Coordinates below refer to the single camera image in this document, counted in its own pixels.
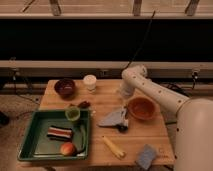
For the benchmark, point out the dark red toy piece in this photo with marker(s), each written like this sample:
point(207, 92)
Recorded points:
point(84, 104)

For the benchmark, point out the green plastic tray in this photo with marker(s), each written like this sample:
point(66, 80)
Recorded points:
point(37, 146)

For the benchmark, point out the red peach toy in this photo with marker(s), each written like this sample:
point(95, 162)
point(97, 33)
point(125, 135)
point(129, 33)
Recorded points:
point(67, 149)

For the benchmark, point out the striped sushi toy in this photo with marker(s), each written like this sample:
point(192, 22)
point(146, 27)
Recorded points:
point(59, 133)

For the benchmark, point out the orange bowl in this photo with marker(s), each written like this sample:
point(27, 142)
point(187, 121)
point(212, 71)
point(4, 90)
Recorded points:
point(141, 108)

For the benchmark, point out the green spoon in tray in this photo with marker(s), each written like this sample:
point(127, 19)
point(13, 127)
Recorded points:
point(82, 139)

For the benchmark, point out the blue sponge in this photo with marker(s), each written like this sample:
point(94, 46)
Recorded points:
point(146, 156)

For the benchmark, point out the small green cup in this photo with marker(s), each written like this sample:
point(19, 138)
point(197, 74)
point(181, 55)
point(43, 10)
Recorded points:
point(72, 113)

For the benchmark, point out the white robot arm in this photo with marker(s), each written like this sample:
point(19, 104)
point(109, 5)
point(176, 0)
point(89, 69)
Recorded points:
point(194, 135)

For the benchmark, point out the white cup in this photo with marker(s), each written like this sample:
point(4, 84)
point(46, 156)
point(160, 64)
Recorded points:
point(90, 82)

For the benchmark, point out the purple bowl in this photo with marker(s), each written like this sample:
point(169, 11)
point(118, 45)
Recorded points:
point(65, 87)

